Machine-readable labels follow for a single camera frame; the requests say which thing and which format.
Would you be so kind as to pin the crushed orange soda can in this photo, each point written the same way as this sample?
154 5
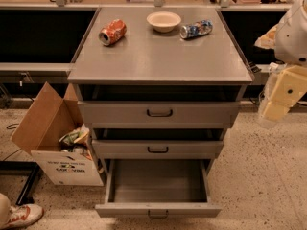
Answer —
112 32

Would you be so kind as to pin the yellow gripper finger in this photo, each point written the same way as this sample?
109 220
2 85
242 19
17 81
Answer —
274 111

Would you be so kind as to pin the grey bottom drawer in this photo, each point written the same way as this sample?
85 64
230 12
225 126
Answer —
157 189

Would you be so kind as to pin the grey drawer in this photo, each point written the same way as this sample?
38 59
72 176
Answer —
117 143
157 189
160 106

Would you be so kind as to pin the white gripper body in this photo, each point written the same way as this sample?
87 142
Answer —
293 37

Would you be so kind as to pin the grey metal drawer cabinet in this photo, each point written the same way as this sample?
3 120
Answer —
144 56

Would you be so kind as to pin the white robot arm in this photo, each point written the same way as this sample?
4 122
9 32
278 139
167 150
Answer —
290 46

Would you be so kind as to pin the open cardboard box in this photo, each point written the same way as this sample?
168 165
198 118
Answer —
50 117

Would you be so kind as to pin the grey middle drawer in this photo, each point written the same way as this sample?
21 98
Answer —
117 143

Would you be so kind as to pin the trash in cardboard box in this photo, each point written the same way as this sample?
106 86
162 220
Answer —
76 141

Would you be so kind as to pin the grey top drawer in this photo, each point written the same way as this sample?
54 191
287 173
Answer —
160 106

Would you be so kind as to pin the white red sneaker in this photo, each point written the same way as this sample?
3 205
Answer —
20 216

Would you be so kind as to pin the blue white soda can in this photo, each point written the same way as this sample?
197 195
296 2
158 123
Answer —
196 29

